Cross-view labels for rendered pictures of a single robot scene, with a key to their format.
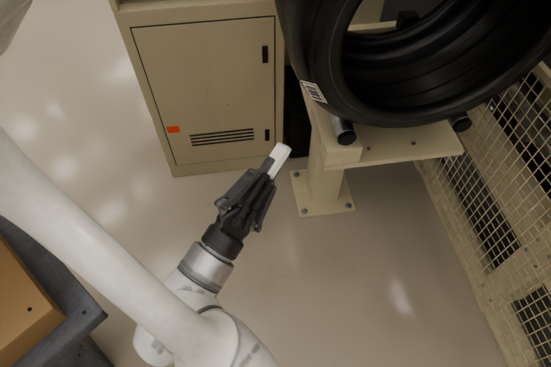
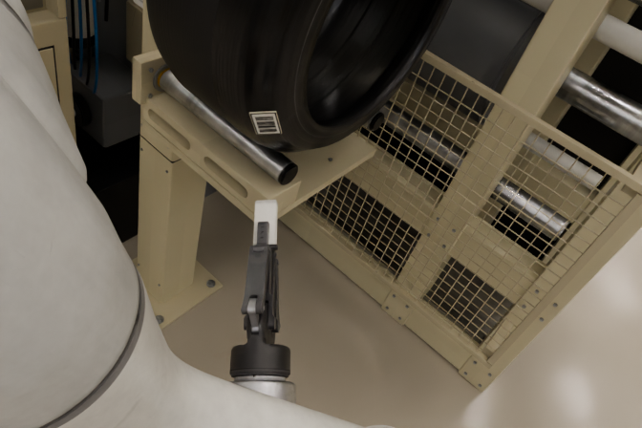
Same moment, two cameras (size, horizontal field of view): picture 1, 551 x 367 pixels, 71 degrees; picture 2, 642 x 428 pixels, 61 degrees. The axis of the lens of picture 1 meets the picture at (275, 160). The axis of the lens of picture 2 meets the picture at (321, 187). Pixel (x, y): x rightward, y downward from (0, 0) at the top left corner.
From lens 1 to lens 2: 40 cm
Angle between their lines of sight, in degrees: 37
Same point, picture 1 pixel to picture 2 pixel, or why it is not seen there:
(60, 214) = (223, 394)
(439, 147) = (353, 155)
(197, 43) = not seen: outside the picture
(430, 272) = (337, 311)
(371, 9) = not seen: hidden behind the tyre
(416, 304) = (345, 353)
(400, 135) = (311, 156)
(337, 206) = (197, 290)
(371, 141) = not seen: hidden behind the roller
